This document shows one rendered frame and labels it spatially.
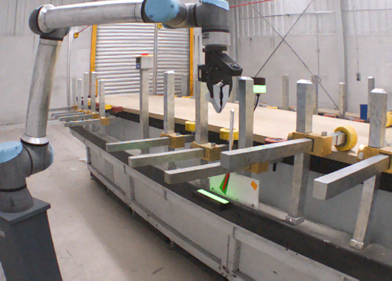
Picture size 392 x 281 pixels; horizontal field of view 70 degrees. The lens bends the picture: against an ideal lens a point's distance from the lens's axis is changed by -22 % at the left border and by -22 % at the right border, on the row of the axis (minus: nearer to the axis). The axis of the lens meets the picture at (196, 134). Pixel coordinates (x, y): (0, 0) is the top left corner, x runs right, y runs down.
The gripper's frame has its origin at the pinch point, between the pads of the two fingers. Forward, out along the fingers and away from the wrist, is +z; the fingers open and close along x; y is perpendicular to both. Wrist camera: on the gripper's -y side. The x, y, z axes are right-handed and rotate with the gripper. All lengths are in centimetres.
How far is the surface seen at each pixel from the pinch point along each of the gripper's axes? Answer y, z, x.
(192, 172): -8.8, 15.4, 15.6
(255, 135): 7.4, 11.3, -22.3
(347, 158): -36.2, 12.1, -22.4
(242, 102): -3.4, -2.3, -6.1
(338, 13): 369, -199, -678
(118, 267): 81, 101, 13
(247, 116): -5.0, 2.0, -6.7
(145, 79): 71, -9, -8
